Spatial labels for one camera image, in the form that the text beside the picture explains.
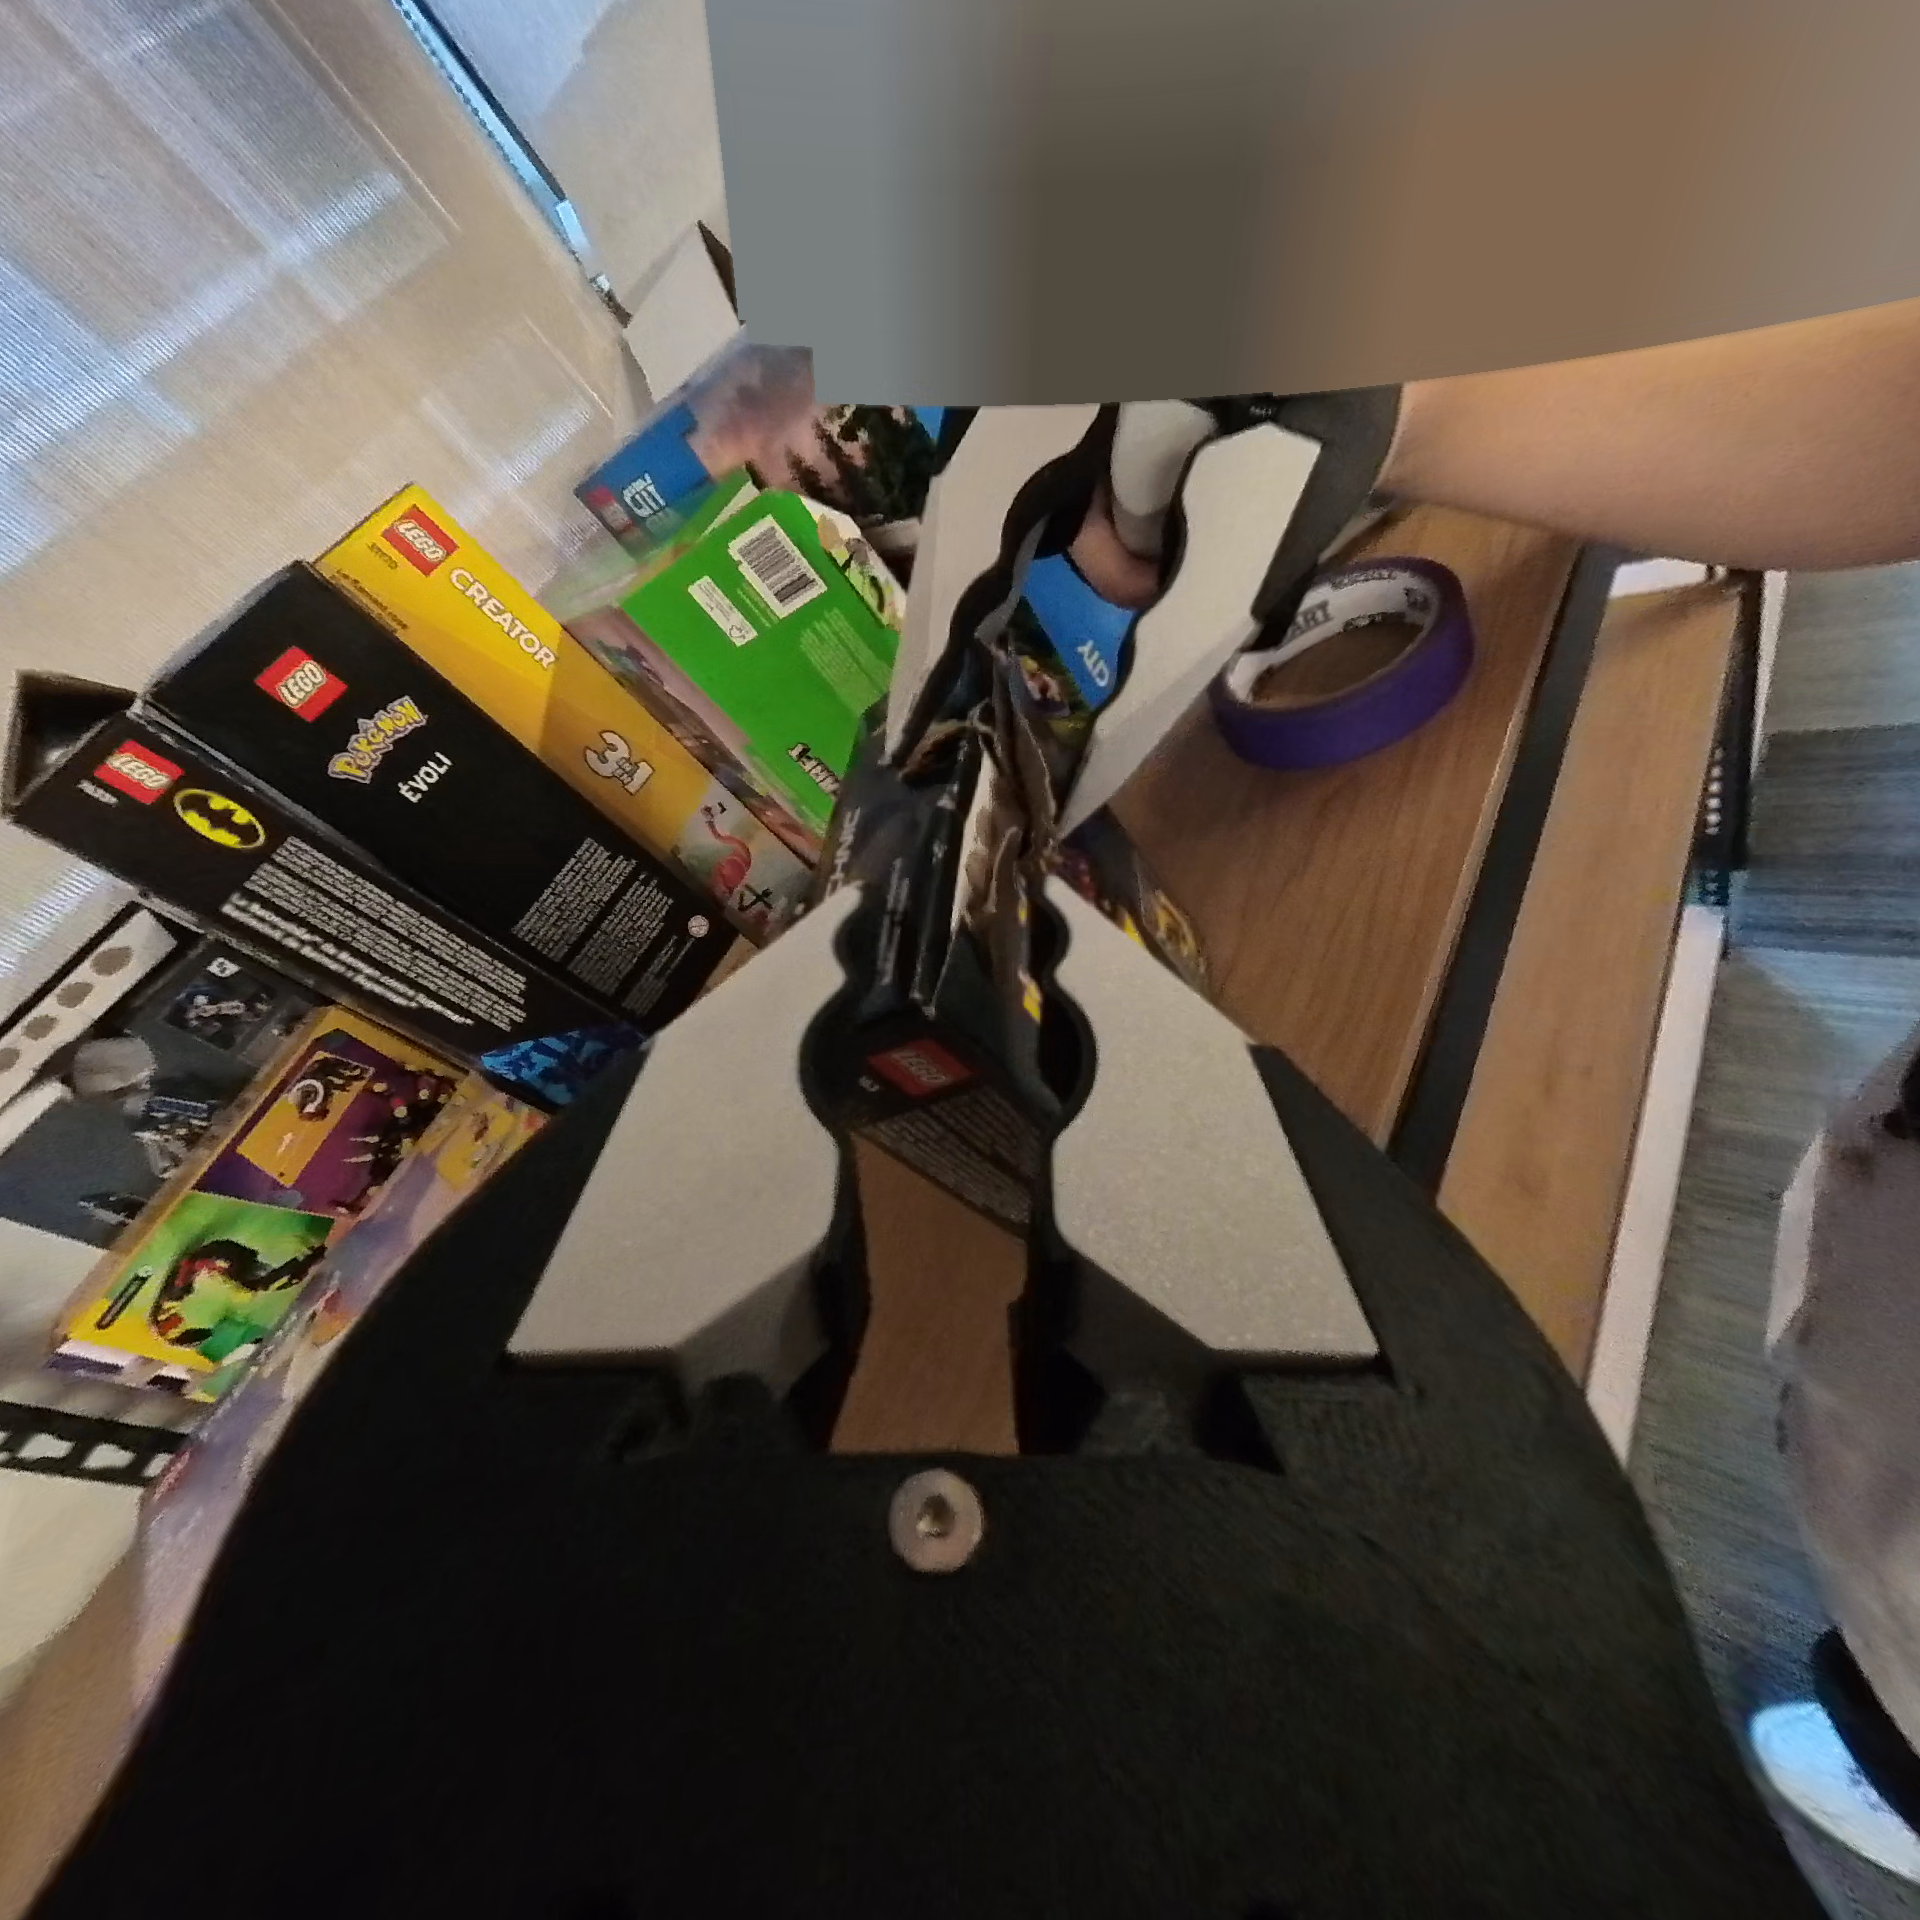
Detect grey toy box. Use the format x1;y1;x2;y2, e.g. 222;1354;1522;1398
0;937;325;1250

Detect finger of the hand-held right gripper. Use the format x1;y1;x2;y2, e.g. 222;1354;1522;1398
883;403;1125;758
1054;428;1334;840

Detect small black yellow toy box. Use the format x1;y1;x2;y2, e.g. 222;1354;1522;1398
809;645;1213;1202

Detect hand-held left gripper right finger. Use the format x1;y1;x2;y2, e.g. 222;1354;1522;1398
1034;877;1385;1397

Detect small blue toy box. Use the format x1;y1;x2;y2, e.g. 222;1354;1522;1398
1017;547;1150;712

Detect white cardboard box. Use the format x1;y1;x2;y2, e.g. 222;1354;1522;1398
607;222;746;409

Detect person's right forearm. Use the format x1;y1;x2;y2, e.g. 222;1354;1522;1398
1370;297;1920;576

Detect purple tape roll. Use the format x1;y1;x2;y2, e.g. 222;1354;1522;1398
1206;555;1477;771

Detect person's right hand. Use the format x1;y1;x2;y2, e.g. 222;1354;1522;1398
1072;502;1179;614

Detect black toy box yellow logo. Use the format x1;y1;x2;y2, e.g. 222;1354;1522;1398
141;563;741;1037

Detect light green toy box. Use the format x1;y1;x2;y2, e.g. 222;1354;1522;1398
538;470;758;618

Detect black bat logo toy box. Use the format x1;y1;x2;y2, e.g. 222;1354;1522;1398
0;672;663;1059

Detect green toy box white edge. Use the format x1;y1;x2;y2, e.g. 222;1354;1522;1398
615;486;905;835

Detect purple green toy box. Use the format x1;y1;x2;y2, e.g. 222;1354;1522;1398
47;1005;504;1408

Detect yellow flamingo toy box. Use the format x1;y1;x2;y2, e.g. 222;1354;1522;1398
314;482;829;952

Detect orange flat Lego boxes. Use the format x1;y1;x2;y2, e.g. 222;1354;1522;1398
127;1080;565;1742

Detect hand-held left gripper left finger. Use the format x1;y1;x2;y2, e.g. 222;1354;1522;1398
506;883;873;1378

